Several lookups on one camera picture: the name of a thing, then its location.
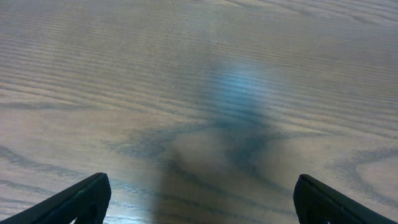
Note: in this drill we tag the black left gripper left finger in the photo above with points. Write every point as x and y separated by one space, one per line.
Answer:
85 202

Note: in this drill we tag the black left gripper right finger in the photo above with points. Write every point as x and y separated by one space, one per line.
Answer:
317 203

